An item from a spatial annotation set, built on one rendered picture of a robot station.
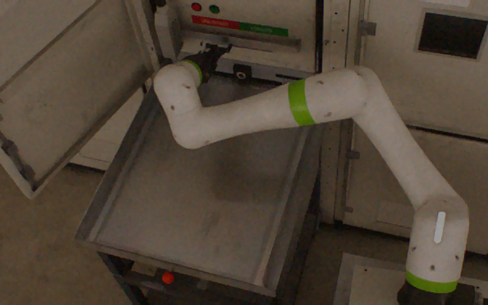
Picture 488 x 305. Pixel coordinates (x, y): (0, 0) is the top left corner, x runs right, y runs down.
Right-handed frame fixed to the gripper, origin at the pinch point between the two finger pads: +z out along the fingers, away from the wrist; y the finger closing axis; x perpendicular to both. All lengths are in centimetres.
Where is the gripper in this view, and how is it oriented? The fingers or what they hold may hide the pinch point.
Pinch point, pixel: (218, 52)
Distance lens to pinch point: 186.7
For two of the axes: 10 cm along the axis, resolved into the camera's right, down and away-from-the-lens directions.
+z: 2.9, -4.1, 8.7
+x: 9.5, 1.9, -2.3
